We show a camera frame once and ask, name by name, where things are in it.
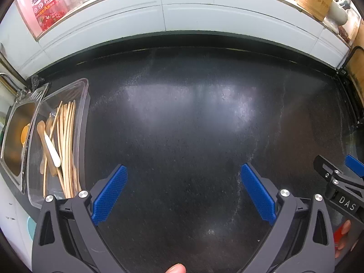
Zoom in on person's left hand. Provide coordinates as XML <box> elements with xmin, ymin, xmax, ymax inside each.
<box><xmin>166</xmin><ymin>263</ymin><xmax>187</xmax><ymax>273</ymax></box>

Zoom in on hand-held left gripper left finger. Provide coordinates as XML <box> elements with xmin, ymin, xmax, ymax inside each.
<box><xmin>32</xmin><ymin>164</ymin><xmax>128</xmax><ymax>273</ymax></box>

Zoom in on metal sink rack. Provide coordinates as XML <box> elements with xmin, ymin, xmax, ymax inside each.
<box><xmin>17</xmin><ymin>82</ymin><xmax>49</xmax><ymax>103</ymax></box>

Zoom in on teal sticker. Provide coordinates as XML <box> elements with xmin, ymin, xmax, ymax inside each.
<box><xmin>26</xmin><ymin>215</ymin><xmax>36</xmax><ymax>241</ymax></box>

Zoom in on yellow round object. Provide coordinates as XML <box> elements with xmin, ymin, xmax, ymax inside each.
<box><xmin>20</xmin><ymin>124</ymin><xmax>31</xmax><ymax>145</ymax></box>

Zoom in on bundle of wooden chopsticks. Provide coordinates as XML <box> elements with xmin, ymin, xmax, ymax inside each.
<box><xmin>43</xmin><ymin>99</ymin><xmax>81</xmax><ymax>200</ymax></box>

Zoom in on person's right hand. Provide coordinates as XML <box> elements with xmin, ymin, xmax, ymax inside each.
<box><xmin>334</xmin><ymin>220</ymin><xmax>360</xmax><ymax>259</ymax></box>

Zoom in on stainless steel sink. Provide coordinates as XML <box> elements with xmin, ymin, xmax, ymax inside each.
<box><xmin>0</xmin><ymin>72</ymin><xmax>49</xmax><ymax>194</ymax></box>

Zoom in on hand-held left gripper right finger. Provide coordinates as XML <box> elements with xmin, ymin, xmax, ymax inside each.
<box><xmin>240</xmin><ymin>163</ymin><xmax>336</xmax><ymax>273</ymax></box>

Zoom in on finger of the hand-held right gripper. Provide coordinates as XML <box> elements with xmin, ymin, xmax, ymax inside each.
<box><xmin>345</xmin><ymin>155</ymin><xmax>364</xmax><ymax>178</ymax></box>
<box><xmin>313</xmin><ymin>155</ymin><xmax>346</xmax><ymax>182</ymax></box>

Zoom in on white handled baby spoon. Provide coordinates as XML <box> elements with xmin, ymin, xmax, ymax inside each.
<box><xmin>36</xmin><ymin>121</ymin><xmax>61</xmax><ymax>168</ymax></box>

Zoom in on clear plastic container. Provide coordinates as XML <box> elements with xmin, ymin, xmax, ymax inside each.
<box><xmin>27</xmin><ymin>78</ymin><xmax>90</xmax><ymax>209</ymax></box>

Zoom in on white bottle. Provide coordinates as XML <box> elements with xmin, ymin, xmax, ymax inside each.
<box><xmin>327</xmin><ymin>0</ymin><xmax>351</xmax><ymax>26</ymax></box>

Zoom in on red printed package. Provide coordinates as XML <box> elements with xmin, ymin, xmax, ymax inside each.
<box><xmin>17</xmin><ymin>0</ymin><xmax>61</xmax><ymax>32</ymax></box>

